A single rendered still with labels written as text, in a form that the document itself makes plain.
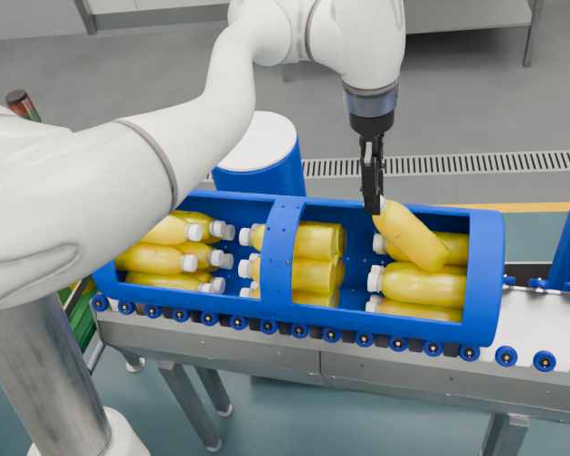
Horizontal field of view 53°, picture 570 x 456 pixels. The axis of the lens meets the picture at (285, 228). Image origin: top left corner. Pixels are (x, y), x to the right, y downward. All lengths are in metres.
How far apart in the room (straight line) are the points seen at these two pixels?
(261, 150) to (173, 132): 1.16
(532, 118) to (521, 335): 2.25
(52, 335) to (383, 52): 0.57
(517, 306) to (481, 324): 0.29
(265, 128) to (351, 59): 0.92
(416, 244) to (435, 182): 1.92
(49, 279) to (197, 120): 0.20
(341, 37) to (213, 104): 0.31
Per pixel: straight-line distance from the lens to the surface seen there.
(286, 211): 1.20
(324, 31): 0.87
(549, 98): 3.69
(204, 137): 0.55
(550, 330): 1.42
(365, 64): 0.86
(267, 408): 2.33
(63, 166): 0.46
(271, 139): 1.71
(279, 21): 0.88
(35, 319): 0.70
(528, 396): 1.40
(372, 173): 0.98
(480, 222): 1.17
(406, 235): 1.12
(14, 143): 0.49
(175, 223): 1.31
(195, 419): 2.06
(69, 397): 0.80
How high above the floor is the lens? 2.08
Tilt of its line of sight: 47 degrees down
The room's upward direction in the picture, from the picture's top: 11 degrees counter-clockwise
